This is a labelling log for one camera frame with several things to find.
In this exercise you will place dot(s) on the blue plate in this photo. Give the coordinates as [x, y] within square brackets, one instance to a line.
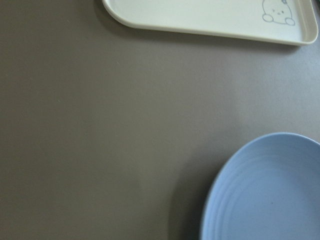
[268, 190]

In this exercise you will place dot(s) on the cream rabbit tray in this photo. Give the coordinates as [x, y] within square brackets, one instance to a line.
[290, 22]

